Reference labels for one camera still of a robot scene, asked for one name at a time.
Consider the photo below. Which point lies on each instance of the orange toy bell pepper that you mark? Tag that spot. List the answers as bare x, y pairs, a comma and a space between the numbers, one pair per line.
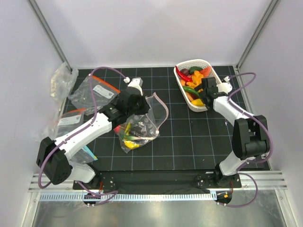
196, 79

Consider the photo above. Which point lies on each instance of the white perforated plastic basket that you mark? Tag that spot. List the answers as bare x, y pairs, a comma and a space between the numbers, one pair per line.
186, 65

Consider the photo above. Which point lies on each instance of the perforated aluminium rail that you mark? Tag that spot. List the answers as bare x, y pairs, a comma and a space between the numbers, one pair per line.
83, 196

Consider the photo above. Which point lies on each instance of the green toy scallion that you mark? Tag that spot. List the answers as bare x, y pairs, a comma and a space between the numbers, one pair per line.
133, 138

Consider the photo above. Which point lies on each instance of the yellow toy banana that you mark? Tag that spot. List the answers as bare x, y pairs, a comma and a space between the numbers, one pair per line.
130, 144

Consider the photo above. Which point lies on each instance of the orange-zip bag lower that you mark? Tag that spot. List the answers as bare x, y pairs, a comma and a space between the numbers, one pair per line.
65, 124

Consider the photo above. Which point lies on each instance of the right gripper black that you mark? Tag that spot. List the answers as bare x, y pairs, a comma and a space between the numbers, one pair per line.
199, 88

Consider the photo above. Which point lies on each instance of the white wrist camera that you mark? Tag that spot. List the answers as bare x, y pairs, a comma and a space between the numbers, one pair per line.
225, 85
136, 83

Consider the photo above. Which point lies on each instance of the blue-zip clear bag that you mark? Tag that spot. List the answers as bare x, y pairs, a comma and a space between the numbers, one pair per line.
84, 156

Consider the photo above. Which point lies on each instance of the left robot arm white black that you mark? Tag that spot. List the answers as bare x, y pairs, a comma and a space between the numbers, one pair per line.
54, 156

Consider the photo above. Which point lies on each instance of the crumpled clear bag at wall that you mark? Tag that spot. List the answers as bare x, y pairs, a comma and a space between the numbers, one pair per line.
62, 82

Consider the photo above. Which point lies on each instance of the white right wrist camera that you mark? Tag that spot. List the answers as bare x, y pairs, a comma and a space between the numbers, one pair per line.
225, 85

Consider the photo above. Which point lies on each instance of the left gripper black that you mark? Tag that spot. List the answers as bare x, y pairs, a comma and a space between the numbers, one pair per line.
145, 106

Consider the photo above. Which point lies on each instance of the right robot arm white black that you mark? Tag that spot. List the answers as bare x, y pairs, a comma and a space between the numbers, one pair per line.
250, 137

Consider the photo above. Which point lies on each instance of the orange-zip bag upper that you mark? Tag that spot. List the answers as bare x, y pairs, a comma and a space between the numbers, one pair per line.
93, 91

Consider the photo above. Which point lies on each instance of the red toy chili pepper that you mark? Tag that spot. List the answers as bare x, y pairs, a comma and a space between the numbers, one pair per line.
182, 76

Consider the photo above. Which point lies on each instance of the clear pink-dotted zip bag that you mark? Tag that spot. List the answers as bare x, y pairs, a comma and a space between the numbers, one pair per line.
148, 124

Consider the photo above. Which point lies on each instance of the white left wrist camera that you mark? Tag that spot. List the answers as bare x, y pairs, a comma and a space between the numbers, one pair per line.
136, 83

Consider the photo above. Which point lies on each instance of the red toy strawberry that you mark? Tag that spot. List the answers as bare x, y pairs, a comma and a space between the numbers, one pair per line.
117, 129

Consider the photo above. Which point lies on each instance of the orange-zip bag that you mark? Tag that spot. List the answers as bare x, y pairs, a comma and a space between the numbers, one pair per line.
65, 124
93, 91

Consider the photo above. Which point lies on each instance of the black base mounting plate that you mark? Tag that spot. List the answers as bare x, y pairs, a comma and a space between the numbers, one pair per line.
162, 182

